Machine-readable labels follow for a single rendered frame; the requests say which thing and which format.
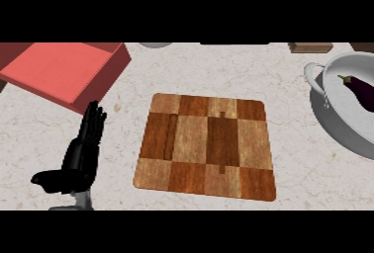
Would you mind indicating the red open box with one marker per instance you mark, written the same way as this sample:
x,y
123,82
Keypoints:
x,y
61,70

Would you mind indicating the brown wooden block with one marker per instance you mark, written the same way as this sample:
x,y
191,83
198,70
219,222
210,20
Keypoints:
x,y
311,47

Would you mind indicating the grey round object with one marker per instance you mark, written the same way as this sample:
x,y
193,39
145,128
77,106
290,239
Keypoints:
x,y
154,44

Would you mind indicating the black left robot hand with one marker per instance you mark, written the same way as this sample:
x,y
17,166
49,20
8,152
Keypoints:
x,y
83,154

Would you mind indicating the purple eggplant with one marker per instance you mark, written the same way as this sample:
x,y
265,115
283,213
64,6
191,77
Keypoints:
x,y
361,90

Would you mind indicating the dark brown object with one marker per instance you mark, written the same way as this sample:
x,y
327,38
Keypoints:
x,y
363,46

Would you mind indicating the white pot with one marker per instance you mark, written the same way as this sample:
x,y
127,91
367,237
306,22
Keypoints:
x,y
343,105

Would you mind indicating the wooden checkered cutting board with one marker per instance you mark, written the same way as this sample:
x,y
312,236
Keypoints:
x,y
207,145

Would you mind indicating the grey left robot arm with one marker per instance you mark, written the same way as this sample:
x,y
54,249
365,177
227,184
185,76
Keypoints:
x,y
80,201

